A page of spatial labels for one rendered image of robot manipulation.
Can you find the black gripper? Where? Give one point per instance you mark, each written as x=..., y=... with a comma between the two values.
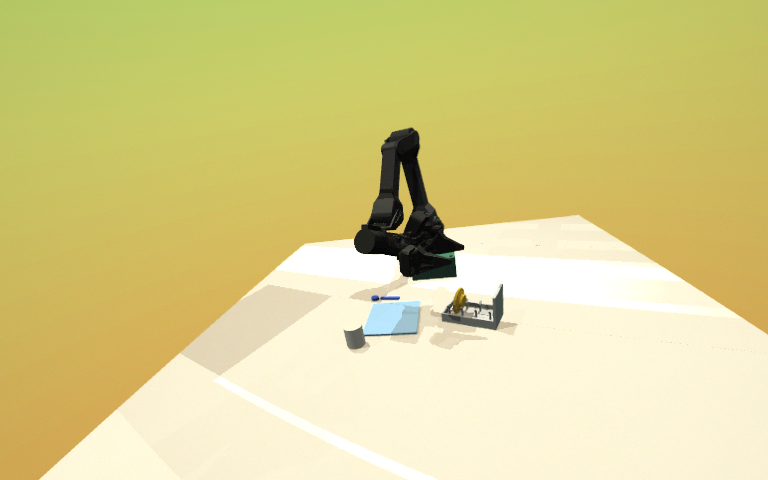
x=417, y=256

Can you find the yellow plate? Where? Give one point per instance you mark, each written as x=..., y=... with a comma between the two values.
x=460, y=299

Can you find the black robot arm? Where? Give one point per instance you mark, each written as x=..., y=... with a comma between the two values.
x=387, y=213

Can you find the light blue flat mat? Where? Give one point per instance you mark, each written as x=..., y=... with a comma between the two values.
x=393, y=319

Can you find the white cylinder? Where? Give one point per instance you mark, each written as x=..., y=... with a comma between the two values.
x=354, y=334

